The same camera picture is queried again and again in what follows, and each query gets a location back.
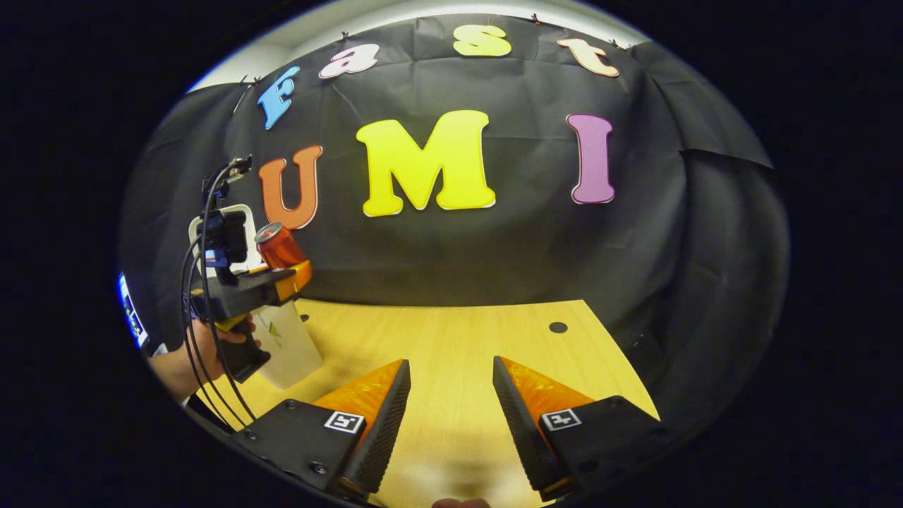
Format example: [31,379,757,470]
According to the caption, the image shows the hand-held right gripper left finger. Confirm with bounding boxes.
[233,358,412,498]

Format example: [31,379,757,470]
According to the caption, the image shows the wooden desktop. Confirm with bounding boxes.
[198,298,660,508]

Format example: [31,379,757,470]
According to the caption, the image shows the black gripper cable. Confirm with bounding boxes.
[200,159,258,424]
[179,233,237,433]

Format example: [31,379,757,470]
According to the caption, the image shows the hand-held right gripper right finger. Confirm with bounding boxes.
[492,356,671,502]

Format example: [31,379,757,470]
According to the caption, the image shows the black backdrop cloth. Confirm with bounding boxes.
[119,14,791,438]

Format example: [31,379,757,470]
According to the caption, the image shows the white desktop garbage bin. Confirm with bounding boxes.
[189,205,325,391]

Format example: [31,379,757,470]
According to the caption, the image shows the computer monitor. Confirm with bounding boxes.
[119,274,150,351]

